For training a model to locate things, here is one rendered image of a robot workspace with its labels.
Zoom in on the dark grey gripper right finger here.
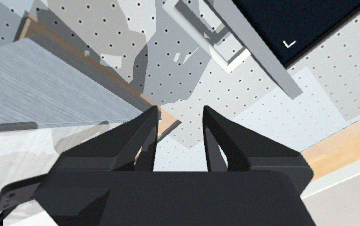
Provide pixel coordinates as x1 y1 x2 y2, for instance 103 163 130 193
202 105 314 195

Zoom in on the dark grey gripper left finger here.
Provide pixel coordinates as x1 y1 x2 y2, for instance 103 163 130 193
49 105 159 171

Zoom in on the dark grey gel imager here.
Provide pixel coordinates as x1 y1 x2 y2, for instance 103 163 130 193
161 0 360 100

